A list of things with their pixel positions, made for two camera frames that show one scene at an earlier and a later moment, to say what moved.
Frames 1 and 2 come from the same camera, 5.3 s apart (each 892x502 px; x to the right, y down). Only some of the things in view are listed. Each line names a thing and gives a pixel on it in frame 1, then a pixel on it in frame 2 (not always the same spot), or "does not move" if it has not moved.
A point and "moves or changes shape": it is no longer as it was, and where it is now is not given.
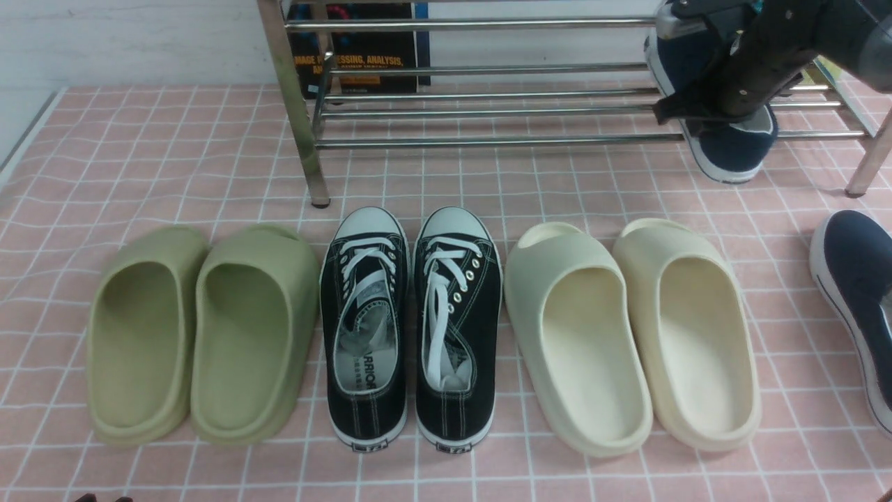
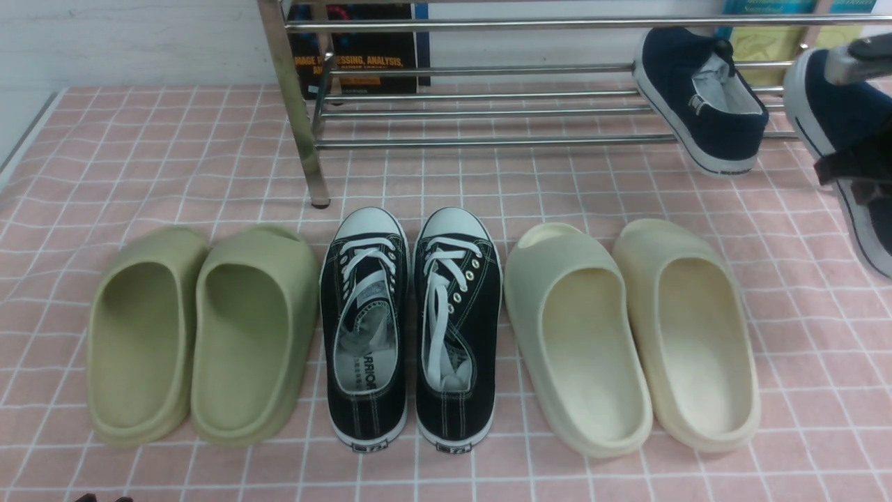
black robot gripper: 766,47 -> 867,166
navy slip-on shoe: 733,152 moves or changes shape
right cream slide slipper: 693,334 does not move
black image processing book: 323,50 does not move
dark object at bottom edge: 92,498 does not move
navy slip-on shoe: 851,254 -> 842,119
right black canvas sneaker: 458,297 does not move
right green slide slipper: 257,305 does not move
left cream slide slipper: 575,312 does not move
